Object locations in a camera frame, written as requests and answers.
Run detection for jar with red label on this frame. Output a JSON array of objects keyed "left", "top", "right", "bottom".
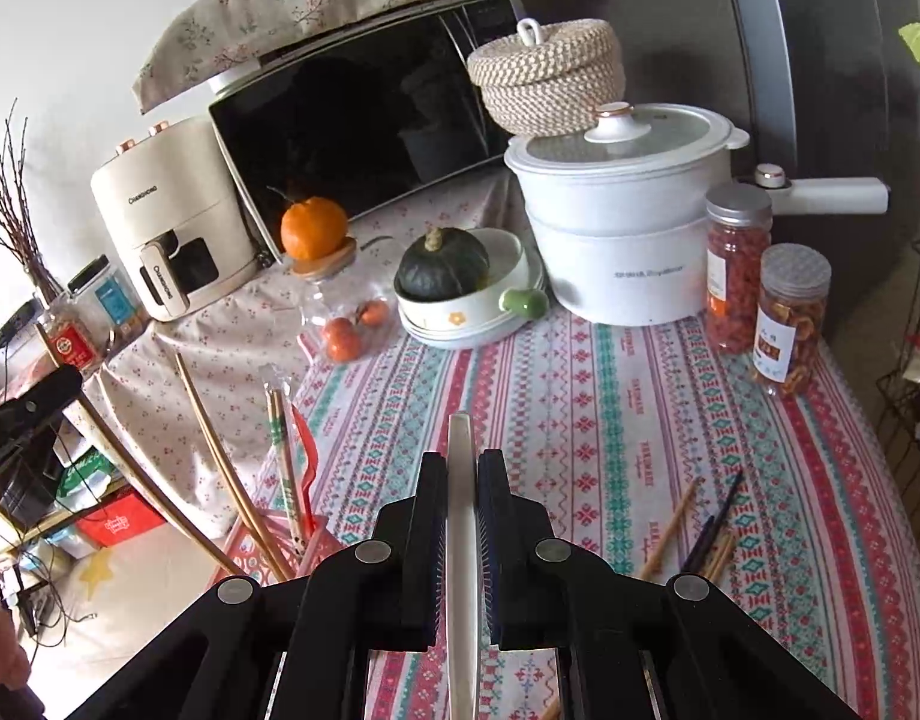
[{"left": 36, "top": 300, "right": 109, "bottom": 380}]

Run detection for red plastic spoon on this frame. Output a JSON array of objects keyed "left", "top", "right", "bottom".
[{"left": 291, "top": 405, "right": 327, "bottom": 541}]

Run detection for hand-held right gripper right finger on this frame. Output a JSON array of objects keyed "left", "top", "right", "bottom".
[{"left": 476, "top": 448, "right": 862, "bottom": 720}]

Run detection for white spoon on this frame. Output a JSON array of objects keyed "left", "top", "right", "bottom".
[{"left": 445, "top": 412, "right": 480, "bottom": 720}]

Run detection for white dish with green handle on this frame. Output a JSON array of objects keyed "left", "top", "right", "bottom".
[{"left": 394, "top": 227, "right": 549, "bottom": 350}]

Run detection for large orange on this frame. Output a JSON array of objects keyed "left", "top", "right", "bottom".
[{"left": 280, "top": 196, "right": 350, "bottom": 262}]

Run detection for patterned striped tablecloth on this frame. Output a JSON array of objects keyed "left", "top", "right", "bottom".
[{"left": 250, "top": 300, "right": 920, "bottom": 720}]

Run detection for jar of dried snack rings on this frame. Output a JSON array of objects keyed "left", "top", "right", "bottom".
[{"left": 752, "top": 242, "right": 834, "bottom": 398}]

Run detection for glass jar with wooden lid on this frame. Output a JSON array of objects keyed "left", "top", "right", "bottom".
[{"left": 291, "top": 236, "right": 401, "bottom": 365}]

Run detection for printed wooden chopstick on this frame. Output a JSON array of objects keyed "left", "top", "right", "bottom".
[
  {"left": 265, "top": 388, "right": 300, "bottom": 541},
  {"left": 272, "top": 386, "right": 307, "bottom": 541}
]

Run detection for plain bamboo chopstick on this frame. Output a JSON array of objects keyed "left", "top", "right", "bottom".
[
  {"left": 173, "top": 351, "right": 292, "bottom": 582},
  {"left": 76, "top": 394, "right": 240, "bottom": 577}
]

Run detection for cream air fryer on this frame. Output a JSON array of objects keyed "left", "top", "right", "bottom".
[{"left": 90, "top": 118, "right": 258, "bottom": 322}]

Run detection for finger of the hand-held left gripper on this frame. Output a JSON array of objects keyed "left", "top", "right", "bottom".
[{"left": 0, "top": 366, "right": 82, "bottom": 458}]

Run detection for dried bare twigs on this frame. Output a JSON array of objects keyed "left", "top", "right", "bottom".
[{"left": 0, "top": 97, "right": 65, "bottom": 305}]

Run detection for red box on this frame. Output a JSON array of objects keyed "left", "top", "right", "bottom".
[{"left": 76, "top": 491, "right": 165, "bottom": 550}]

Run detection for dark green pumpkin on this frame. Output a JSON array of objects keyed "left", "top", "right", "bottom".
[{"left": 397, "top": 227, "right": 491, "bottom": 301}]

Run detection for jar with blue label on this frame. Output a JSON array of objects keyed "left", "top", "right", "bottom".
[{"left": 66, "top": 255, "right": 150, "bottom": 350}]

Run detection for small floral print cloth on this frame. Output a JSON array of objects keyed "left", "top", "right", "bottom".
[{"left": 81, "top": 165, "right": 536, "bottom": 541}]

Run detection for jar of red berries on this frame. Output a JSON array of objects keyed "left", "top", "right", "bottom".
[{"left": 703, "top": 182, "right": 774, "bottom": 355}]

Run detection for grey refrigerator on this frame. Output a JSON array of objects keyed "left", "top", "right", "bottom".
[{"left": 516, "top": 0, "right": 920, "bottom": 346}]

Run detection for white electric pot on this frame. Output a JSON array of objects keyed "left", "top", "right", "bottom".
[{"left": 503, "top": 101, "right": 890, "bottom": 326}]

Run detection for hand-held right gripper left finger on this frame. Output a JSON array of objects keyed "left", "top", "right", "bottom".
[{"left": 66, "top": 450, "right": 450, "bottom": 720}]

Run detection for pink utensil holder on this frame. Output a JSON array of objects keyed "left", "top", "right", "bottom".
[{"left": 218, "top": 510, "right": 341, "bottom": 586}]

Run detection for black chopstick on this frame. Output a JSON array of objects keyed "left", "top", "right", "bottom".
[
  {"left": 689, "top": 514, "right": 717, "bottom": 575},
  {"left": 683, "top": 471, "right": 744, "bottom": 575}
]

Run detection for black wire rack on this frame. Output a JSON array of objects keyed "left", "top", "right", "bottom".
[{"left": 876, "top": 229, "right": 920, "bottom": 511}]

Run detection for silver microwave oven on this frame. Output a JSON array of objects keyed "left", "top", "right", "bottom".
[{"left": 207, "top": 0, "right": 532, "bottom": 267}]

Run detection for woven basket with lid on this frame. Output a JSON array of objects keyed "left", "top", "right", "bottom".
[{"left": 466, "top": 17, "right": 627, "bottom": 137}]

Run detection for white pot lid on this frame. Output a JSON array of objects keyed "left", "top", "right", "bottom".
[{"left": 505, "top": 101, "right": 752, "bottom": 166}]

